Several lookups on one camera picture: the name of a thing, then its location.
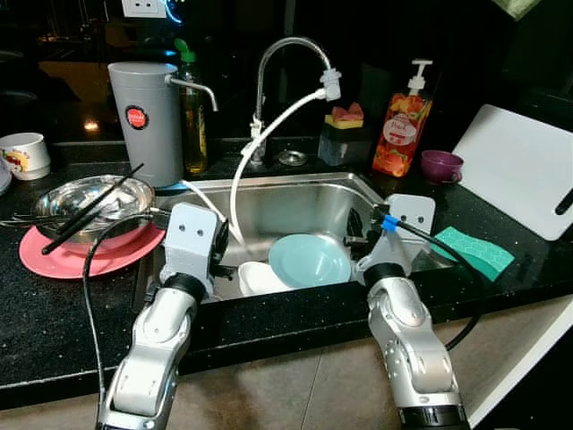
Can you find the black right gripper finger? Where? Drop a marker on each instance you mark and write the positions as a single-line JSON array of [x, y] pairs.
[[355, 222]]

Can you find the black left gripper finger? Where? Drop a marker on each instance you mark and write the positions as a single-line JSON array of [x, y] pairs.
[[226, 231]]

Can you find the stainless steel bowl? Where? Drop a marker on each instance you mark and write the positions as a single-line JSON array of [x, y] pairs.
[[125, 202]]

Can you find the black chopstick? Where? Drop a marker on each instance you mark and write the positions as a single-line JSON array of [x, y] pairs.
[[97, 210], [92, 209]]

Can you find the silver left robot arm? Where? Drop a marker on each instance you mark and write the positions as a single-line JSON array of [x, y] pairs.
[[157, 349]]

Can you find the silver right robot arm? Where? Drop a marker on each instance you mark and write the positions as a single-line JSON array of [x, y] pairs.
[[412, 340]]

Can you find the small white bowl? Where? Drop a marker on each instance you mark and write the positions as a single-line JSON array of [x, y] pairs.
[[262, 279]]

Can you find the stainless steel sink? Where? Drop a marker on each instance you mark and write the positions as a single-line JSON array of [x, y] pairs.
[[286, 199]]

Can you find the black sponge holder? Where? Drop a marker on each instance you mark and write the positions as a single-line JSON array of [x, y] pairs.
[[343, 148]]

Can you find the round steel countertop cap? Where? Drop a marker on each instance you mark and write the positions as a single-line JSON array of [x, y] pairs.
[[292, 158]]

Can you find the green capped oil bottle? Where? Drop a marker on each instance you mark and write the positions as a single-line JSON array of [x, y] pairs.
[[195, 134]]

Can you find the purple cup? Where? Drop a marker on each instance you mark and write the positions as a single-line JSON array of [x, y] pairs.
[[442, 167]]

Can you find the orange soap pump bottle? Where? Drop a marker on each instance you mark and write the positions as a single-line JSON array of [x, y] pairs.
[[403, 130]]

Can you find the yellow and red sponge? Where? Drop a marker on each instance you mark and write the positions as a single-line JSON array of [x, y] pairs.
[[345, 117]]

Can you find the teal wavy sponge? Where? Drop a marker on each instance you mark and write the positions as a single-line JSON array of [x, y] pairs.
[[474, 253]]

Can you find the grey water filter canister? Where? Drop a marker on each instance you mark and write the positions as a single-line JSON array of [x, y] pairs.
[[143, 134]]

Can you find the chrome gooseneck faucet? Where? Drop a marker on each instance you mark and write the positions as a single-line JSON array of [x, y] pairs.
[[259, 94]]

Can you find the white cutting board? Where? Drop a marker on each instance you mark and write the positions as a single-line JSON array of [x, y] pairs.
[[512, 168]]

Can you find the pink plate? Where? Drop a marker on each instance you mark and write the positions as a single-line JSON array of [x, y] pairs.
[[54, 262]]

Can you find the white printed cup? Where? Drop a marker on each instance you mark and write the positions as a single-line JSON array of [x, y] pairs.
[[25, 157]]

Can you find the hanging green cloth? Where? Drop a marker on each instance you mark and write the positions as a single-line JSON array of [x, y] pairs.
[[515, 8]]

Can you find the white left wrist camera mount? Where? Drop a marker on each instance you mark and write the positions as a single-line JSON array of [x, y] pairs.
[[190, 246]]

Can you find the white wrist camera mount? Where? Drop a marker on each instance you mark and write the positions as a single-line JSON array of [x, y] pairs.
[[190, 246], [410, 219]]

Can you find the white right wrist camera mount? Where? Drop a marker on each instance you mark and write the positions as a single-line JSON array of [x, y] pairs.
[[410, 219]]

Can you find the white wall socket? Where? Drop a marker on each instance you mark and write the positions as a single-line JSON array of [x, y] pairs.
[[143, 7]]

